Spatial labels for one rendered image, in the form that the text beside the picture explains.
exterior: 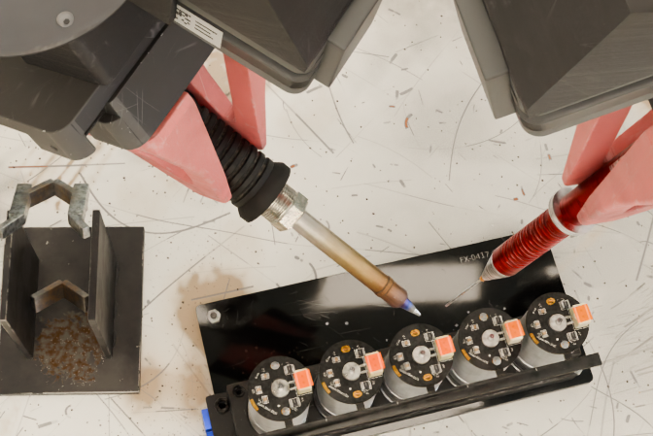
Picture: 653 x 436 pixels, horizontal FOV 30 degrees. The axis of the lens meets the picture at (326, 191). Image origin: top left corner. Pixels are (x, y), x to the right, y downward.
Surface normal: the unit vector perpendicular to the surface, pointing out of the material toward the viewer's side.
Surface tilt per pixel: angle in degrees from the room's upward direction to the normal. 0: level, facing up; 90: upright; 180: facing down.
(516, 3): 71
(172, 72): 61
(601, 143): 87
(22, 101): 29
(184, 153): 82
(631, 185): 92
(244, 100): 87
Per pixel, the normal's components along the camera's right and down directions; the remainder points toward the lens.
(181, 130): 0.86, 0.44
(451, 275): 0.06, -0.36
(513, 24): -0.88, 0.11
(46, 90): -0.36, -0.55
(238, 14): -0.50, 0.79
